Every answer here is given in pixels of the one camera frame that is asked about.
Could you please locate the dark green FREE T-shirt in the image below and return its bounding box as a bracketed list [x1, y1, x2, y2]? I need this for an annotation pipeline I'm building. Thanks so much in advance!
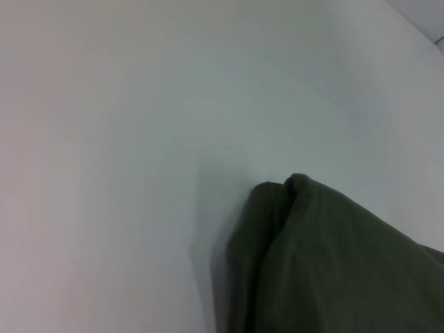
[221, 172, 444, 333]

